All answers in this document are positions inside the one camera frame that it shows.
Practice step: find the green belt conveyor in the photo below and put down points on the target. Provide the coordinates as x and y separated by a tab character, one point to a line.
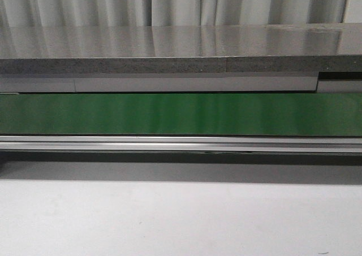
201	122

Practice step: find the grey stone counter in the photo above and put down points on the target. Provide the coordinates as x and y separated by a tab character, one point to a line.
321	58

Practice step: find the white pleated curtain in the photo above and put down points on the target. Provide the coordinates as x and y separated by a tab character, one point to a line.
49	13

